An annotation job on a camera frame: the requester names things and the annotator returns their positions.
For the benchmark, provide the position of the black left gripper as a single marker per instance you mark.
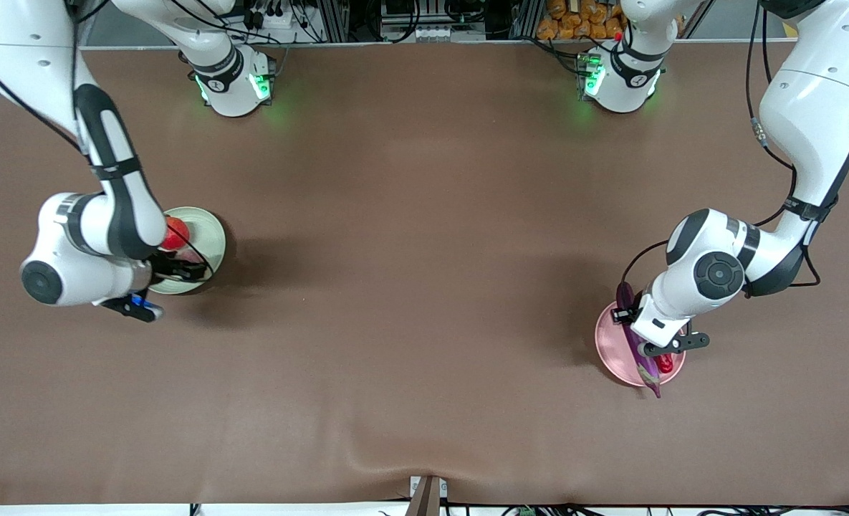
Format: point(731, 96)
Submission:
point(625, 314)

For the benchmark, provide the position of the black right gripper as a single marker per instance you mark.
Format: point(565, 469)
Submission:
point(168, 269)

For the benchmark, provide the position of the red pomegranate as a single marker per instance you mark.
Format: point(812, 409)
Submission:
point(175, 234)

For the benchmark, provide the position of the purple eggplant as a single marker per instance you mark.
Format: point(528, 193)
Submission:
point(643, 362)

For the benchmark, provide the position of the red chili pepper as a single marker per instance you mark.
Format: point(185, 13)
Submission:
point(665, 364)

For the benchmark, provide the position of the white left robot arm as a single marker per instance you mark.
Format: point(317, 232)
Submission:
point(811, 107)

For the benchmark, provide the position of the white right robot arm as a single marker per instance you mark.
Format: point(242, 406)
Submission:
point(87, 222)

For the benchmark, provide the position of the pink plate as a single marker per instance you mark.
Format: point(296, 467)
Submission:
point(610, 351)

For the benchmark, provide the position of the light green plate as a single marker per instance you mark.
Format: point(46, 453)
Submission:
point(209, 229)

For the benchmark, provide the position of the brown table cover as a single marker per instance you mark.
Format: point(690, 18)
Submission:
point(395, 394)

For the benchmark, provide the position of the white power strip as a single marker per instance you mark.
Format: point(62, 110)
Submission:
point(274, 16)

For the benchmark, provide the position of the pile of orange items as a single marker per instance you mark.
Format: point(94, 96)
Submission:
point(567, 21)

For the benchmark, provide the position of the grey electronics box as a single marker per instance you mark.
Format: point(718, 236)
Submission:
point(424, 32)

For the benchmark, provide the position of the grey metal table bracket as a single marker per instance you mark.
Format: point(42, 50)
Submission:
point(428, 498)

